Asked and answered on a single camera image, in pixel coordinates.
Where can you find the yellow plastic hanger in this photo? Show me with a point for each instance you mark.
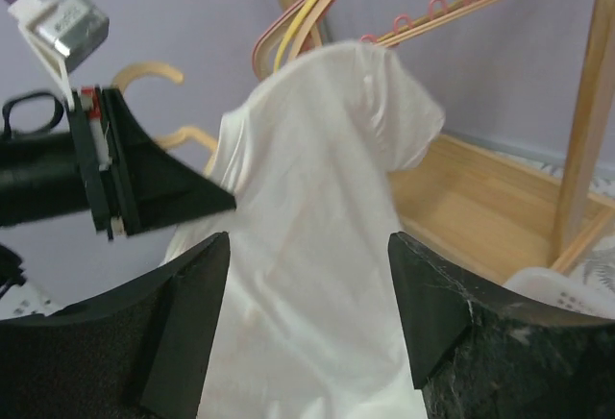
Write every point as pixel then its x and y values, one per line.
pixel 295 36

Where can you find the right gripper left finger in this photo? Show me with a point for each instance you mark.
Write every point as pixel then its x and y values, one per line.
pixel 140 350

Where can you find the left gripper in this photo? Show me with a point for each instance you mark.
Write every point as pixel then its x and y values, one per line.
pixel 94 156

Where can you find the pink plastic hanger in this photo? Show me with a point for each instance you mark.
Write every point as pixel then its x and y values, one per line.
pixel 267 45

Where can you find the wooden clothes rack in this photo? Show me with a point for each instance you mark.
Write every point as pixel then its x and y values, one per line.
pixel 595 92

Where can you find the peach plastic hanger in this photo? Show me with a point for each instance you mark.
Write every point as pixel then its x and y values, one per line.
pixel 161 99

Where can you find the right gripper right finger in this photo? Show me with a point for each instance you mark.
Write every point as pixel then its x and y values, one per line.
pixel 478 350

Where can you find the white front laundry basket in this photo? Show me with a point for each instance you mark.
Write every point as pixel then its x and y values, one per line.
pixel 551 288

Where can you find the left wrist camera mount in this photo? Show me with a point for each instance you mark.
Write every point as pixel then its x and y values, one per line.
pixel 62 34

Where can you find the white t shirt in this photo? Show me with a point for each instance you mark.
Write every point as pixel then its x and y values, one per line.
pixel 309 326

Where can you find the peach hanger on rack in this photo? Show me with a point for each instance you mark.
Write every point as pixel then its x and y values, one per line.
pixel 456 6

